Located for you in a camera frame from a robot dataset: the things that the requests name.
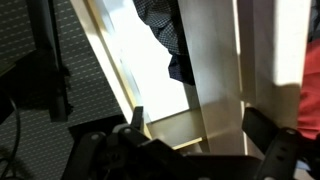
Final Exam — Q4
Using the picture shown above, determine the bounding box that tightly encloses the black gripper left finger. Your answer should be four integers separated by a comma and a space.
61, 106, 201, 180

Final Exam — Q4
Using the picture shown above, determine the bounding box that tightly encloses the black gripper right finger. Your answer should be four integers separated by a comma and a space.
241, 107, 303, 180

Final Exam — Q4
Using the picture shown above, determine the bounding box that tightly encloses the red cloth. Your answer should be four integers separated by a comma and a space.
296, 38, 320, 141

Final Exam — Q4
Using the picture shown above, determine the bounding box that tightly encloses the small black cloth item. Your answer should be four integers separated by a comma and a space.
308, 0, 320, 43

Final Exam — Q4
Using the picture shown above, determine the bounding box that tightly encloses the dark checked cloth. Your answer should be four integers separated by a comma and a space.
133, 0, 197, 86

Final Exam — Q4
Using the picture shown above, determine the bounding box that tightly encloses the black camera cable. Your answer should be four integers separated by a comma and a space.
0, 94, 22, 180

